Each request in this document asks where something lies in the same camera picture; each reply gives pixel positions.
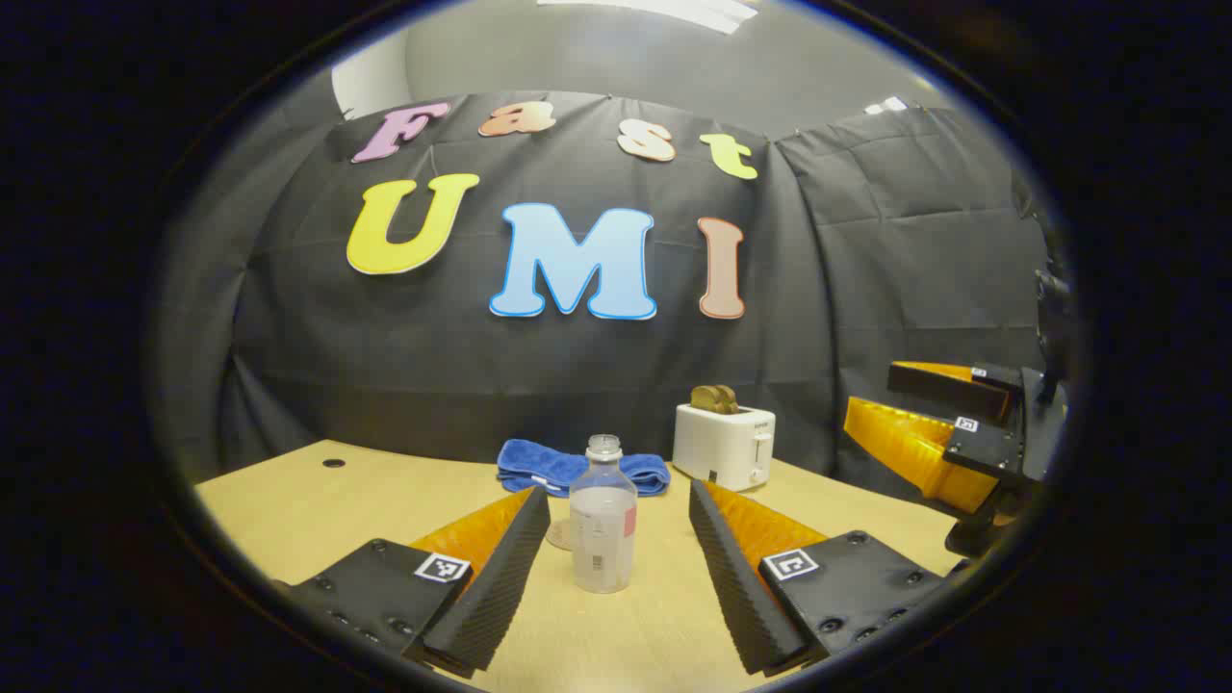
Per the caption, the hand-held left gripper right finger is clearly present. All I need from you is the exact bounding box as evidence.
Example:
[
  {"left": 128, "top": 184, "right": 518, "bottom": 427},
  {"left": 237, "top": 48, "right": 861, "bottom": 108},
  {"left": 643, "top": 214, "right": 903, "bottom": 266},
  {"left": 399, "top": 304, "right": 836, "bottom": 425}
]
[{"left": 688, "top": 478, "right": 963, "bottom": 677}]

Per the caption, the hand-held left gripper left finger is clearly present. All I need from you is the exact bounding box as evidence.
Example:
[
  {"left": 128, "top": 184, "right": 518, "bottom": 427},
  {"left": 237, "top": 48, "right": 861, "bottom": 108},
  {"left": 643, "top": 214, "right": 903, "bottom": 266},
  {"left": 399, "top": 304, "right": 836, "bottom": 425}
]
[{"left": 274, "top": 486, "right": 552, "bottom": 680}]

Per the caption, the clear plastic water bottle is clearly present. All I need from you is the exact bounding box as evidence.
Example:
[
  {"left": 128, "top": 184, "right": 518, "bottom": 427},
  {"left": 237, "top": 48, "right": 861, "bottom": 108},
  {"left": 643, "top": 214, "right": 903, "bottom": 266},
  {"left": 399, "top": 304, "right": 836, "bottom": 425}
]
[{"left": 569, "top": 434, "right": 639, "bottom": 595}]

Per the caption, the blue folded towel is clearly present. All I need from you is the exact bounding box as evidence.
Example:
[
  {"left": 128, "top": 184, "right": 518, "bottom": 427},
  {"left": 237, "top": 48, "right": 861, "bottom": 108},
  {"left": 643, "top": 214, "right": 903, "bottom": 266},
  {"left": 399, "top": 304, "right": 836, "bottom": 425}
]
[{"left": 497, "top": 439, "right": 672, "bottom": 499}]

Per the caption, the white toaster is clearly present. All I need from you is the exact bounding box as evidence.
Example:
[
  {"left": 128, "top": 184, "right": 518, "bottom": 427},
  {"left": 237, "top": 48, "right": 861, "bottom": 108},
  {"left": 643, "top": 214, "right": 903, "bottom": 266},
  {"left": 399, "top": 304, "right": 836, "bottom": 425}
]
[{"left": 672, "top": 402, "right": 777, "bottom": 493}]

